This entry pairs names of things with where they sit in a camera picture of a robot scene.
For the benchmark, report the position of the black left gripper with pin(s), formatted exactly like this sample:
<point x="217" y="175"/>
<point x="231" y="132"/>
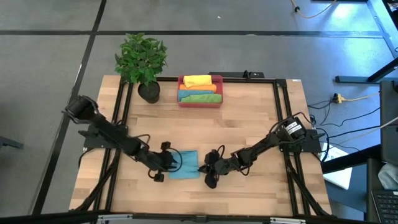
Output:
<point x="161" y="161"/>

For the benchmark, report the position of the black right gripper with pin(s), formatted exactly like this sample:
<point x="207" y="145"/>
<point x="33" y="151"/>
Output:
<point x="225" y="166"/>

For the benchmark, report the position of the teal microfiber towel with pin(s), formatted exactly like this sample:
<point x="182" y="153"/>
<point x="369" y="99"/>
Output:
<point x="186" y="165"/>

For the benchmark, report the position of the green microfiber towel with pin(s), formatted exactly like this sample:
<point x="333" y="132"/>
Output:
<point x="202" y="99"/>

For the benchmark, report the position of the blue microfiber towel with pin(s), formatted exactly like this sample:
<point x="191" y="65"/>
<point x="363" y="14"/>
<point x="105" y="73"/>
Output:
<point x="192" y="94"/>

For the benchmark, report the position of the orange microfiber towel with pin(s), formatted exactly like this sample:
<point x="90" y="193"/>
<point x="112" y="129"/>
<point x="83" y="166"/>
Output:
<point x="199" y="88"/>

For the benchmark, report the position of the yellow microfiber towel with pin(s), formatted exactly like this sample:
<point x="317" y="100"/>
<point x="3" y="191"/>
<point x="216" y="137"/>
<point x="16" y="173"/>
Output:
<point x="197" y="80"/>

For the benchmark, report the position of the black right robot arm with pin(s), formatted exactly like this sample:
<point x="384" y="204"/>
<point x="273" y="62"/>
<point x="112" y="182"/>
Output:
<point x="273" y="140"/>

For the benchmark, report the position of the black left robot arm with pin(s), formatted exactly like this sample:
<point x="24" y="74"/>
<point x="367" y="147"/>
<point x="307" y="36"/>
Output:
<point x="115" y="137"/>

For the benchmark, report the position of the pink plastic basket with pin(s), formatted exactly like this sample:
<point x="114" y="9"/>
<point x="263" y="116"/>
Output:
<point x="219" y="82"/>

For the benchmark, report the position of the black bar with clamp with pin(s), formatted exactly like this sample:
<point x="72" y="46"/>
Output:
<point x="236" y="74"/>

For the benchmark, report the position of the green plant in black pot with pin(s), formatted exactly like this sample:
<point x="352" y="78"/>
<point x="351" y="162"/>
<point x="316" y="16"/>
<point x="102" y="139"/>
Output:
<point x="141" y="59"/>

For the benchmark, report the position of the black overhead crossbar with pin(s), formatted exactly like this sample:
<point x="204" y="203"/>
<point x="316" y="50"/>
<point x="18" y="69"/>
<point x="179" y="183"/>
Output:
<point x="46" y="219"/>

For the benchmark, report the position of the white sheet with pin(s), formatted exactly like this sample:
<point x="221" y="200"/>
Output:
<point x="340" y="179"/>

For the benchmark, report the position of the black desk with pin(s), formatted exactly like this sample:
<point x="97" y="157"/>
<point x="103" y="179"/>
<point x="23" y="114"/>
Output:
<point x="351" y="160"/>

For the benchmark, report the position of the dark grey furniture foot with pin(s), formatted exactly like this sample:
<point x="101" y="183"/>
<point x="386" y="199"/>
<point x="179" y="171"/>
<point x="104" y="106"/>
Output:
<point x="9" y="142"/>

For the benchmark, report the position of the black desk leg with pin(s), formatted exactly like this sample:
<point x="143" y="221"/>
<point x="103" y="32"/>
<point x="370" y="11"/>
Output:
<point x="351" y="79"/>

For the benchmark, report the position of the black keyboard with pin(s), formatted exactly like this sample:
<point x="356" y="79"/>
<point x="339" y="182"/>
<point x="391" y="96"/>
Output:
<point x="387" y="205"/>

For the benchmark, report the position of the dark grey monitor back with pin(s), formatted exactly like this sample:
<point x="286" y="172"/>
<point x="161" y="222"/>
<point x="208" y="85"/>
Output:
<point x="389" y="124"/>

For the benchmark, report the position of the grey metal bracket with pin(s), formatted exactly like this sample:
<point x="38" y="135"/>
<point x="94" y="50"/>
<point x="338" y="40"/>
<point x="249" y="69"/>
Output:
<point x="115" y="217"/>
<point x="287" y="220"/>

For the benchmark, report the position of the black aluminium table frame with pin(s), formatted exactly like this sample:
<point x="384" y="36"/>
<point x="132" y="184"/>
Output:
<point x="289" y="186"/>

